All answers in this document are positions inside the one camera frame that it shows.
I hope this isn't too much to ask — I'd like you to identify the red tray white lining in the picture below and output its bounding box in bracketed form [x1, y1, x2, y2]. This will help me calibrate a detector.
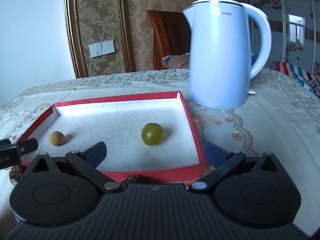
[21, 91, 205, 184]

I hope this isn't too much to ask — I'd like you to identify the floral lace tablecloth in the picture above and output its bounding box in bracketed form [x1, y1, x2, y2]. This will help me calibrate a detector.
[1, 69, 319, 235]

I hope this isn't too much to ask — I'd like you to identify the white electric kettle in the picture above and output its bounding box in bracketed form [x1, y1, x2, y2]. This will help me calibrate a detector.
[183, 0, 272, 109]

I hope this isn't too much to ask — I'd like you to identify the brown wooden headboard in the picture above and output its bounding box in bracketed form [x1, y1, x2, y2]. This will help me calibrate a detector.
[147, 10, 191, 70]

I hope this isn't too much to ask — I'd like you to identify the floral glass wardrobe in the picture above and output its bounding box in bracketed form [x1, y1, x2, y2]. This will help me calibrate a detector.
[249, 0, 319, 75]

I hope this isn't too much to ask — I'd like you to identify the white wall switch panel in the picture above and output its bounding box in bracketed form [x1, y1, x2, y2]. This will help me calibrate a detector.
[89, 40, 116, 58]

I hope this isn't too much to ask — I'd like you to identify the gold framed wallpaper panel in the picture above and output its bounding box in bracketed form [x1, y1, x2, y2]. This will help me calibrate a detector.
[64, 0, 134, 78]

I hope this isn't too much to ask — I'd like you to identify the patterned pillow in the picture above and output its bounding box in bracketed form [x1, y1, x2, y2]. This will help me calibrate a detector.
[162, 54, 190, 69]

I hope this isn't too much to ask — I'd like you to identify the colourful striped blanket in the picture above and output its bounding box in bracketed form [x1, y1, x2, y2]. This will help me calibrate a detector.
[265, 60, 319, 98]

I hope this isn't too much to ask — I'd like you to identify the tan longan fruit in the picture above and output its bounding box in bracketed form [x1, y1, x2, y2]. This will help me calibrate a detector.
[49, 131, 65, 146]

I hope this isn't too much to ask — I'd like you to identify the brown speckled fruit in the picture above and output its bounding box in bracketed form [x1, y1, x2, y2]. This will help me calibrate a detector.
[9, 164, 27, 185]

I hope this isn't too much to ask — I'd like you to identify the dark spiky fruit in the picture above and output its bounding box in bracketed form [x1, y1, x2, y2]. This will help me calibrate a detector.
[120, 174, 159, 189]

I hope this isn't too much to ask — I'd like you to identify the green tomato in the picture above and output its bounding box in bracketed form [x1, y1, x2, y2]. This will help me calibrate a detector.
[141, 123, 164, 146]

